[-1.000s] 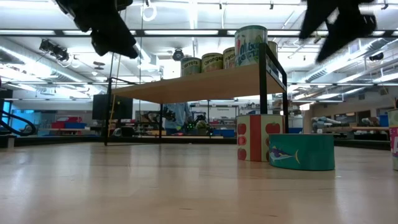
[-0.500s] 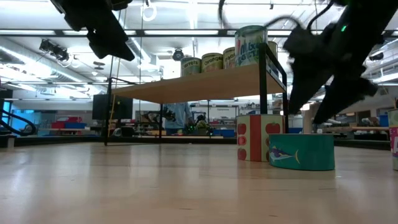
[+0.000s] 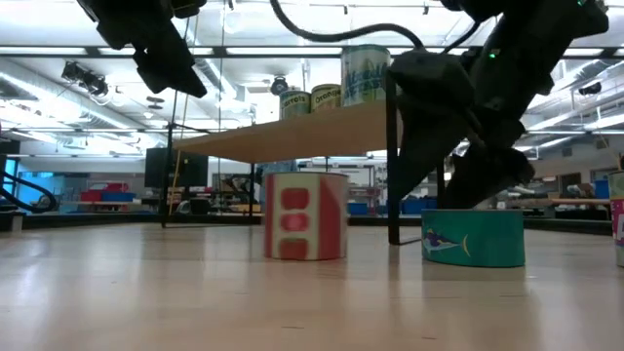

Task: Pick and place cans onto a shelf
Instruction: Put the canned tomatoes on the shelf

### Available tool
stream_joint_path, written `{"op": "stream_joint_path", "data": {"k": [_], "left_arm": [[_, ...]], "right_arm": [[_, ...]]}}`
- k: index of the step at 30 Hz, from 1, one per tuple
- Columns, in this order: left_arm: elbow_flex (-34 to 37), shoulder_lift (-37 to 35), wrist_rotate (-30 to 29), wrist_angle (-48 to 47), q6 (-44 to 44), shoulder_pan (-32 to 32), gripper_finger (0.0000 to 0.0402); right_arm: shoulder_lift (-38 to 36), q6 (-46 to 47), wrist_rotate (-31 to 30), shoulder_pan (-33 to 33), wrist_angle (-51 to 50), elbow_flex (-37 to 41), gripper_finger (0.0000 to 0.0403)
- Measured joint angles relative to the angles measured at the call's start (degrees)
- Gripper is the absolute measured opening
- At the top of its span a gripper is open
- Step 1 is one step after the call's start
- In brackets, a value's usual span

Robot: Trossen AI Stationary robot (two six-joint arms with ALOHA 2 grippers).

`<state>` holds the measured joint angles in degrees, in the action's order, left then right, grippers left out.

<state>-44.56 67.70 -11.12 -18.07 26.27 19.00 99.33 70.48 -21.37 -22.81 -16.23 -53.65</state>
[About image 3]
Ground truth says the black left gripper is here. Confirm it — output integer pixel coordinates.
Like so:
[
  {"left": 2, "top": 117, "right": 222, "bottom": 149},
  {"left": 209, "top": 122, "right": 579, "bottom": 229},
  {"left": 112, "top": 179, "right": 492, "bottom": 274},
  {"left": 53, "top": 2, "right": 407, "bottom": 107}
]
[{"left": 76, "top": 0, "right": 209, "bottom": 98}]

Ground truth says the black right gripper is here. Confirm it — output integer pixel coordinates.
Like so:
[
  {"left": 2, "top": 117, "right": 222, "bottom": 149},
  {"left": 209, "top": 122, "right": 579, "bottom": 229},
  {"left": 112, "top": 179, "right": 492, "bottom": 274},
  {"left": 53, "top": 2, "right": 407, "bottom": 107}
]
[{"left": 397, "top": 53, "right": 536, "bottom": 211}]

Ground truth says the teal tuna can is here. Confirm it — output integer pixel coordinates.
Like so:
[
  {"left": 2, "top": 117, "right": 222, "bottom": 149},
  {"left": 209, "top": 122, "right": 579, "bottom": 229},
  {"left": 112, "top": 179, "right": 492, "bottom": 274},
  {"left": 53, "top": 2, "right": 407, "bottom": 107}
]
[{"left": 420, "top": 208, "right": 527, "bottom": 269}]

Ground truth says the tall mixed vegetables can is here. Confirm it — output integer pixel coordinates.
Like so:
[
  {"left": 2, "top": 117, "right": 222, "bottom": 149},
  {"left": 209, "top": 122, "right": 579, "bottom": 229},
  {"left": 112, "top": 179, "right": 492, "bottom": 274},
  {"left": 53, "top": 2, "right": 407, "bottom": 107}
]
[{"left": 339, "top": 43, "right": 392, "bottom": 107}]

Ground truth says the carrots label tin can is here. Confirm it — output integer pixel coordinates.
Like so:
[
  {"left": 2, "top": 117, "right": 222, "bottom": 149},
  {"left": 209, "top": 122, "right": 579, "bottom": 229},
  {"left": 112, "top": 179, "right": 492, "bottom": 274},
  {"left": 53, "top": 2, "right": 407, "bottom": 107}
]
[{"left": 279, "top": 90, "right": 312, "bottom": 121}]

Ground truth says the orange label tin can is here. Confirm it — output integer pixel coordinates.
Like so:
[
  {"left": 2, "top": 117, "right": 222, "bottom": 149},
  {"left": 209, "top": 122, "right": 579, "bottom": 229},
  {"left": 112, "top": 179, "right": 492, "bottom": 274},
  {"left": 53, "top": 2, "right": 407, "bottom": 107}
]
[{"left": 310, "top": 83, "right": 342, "bottom": 114}]

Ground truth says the red white tomato can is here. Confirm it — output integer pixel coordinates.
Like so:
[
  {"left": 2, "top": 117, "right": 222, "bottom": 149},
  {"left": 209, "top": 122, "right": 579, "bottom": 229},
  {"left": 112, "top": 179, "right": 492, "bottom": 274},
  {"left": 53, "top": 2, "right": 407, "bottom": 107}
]
[{"left": 263, "top": 171, "right": 350, "bottom": 261}]

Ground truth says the black overhead beam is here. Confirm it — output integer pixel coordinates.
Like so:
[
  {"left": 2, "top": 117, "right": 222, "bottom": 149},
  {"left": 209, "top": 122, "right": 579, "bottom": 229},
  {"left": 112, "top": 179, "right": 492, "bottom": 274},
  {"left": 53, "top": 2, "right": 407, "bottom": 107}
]
[{"left": 0, "top": 45, "right": 624, "bottom": 59}]

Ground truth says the black ceiling spotlight cluster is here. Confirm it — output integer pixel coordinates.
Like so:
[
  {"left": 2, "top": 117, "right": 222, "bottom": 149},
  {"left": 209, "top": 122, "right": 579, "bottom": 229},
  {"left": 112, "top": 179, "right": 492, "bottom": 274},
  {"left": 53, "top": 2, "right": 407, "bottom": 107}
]
[{"left": 60, "top": 60, "right": 110, "bottom": 98}]

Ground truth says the black monitor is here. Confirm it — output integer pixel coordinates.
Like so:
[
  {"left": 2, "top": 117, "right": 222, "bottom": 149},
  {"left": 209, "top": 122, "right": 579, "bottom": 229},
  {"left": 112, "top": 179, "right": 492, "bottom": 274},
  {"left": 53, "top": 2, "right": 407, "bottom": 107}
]
[{"left": 143, "top": 147, "right": 210, "bottom": 189}]

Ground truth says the round black ceiling device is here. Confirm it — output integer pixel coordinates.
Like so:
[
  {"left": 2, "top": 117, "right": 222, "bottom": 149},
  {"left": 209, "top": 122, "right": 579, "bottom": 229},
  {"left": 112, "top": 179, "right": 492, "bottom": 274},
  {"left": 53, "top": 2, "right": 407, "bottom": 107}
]
[{"left": 270, "top": 75, "right": 290, "bottom": 97}]

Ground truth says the red storage bin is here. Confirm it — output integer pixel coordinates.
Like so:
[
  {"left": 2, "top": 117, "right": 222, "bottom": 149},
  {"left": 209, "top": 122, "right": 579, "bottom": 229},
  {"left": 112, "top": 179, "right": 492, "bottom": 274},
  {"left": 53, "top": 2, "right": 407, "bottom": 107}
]
[{"left": 80, "top": 181, "right": 131, "bottom": 204}]

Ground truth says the person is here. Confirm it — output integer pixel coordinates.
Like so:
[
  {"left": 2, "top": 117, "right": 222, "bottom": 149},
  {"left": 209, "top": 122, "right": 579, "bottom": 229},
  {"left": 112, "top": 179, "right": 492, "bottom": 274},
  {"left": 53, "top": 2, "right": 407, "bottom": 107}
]
[{"left": 256, "top": 159, "right": 299, "bottom": 175}]

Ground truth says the pink and green can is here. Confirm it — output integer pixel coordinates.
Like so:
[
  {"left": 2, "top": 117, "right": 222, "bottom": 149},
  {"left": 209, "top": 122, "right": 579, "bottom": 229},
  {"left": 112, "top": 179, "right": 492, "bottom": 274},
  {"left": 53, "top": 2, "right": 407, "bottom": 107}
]
[{"left": 607, "top": 170, "right": 624, "bottom": 268}]

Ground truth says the silver ceiling duct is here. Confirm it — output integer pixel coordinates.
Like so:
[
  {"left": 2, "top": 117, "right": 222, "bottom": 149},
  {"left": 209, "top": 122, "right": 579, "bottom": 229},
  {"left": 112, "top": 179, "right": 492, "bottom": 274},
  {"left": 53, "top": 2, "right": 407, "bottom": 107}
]
[{"left": 192, "top": 48, "right": 245, "bottom": 101}]

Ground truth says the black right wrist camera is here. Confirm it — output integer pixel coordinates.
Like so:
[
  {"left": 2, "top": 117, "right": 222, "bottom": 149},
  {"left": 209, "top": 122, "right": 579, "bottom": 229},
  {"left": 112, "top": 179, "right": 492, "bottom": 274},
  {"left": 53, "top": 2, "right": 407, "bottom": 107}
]
[{"left": 388, "top": 48, "right": 475, "bottom": 109}]

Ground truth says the wooden shelf with black frame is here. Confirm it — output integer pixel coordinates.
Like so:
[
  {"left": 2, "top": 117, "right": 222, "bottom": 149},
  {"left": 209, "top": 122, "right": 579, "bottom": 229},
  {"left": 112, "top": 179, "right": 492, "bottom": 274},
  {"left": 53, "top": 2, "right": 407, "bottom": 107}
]
[{"left": 160, "top": 67, "right": 448, "bottom": 247}]

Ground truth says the black aluminium table frame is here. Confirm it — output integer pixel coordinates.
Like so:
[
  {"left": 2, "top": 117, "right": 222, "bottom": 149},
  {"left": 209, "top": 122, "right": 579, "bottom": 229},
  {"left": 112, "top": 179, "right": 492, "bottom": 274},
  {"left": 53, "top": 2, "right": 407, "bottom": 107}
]
[{"left": 21, "top": 212, "right": 613, "bottom": 235}]

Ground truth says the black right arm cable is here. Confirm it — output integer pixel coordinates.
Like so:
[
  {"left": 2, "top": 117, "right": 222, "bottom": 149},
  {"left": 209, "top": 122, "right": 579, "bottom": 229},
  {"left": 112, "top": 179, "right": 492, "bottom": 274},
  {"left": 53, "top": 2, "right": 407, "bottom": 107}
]
[{"left": 269, "top": 0, "right": 426, "bottom": 51}]

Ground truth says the black cable bundle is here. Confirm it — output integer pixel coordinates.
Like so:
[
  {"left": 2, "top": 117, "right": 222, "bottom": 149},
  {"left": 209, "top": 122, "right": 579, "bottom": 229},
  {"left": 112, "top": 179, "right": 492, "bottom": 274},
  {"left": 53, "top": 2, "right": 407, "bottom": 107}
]
[{"left": 0, "top": 170, "right": 59, "bottom": 215}]

